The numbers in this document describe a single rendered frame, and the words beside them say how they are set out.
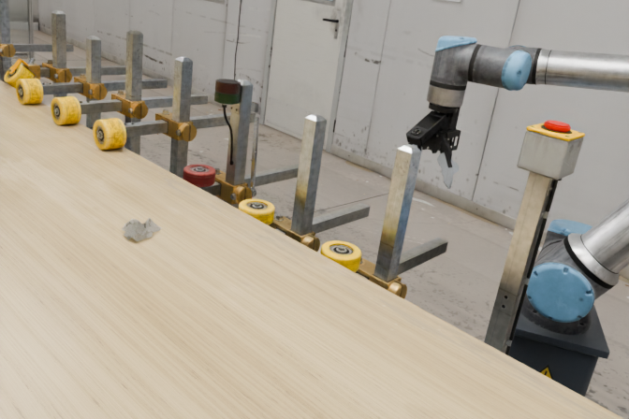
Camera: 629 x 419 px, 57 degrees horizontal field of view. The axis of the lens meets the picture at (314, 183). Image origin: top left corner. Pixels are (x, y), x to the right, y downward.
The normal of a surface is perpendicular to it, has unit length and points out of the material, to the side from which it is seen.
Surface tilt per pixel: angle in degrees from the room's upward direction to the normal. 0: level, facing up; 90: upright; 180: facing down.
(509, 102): 90
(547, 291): 94
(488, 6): 90
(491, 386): 0
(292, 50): 90
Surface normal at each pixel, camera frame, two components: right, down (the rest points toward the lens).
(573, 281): -0.54, 0.30
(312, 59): -0.72, 0.15
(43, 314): 0.13, -0.93
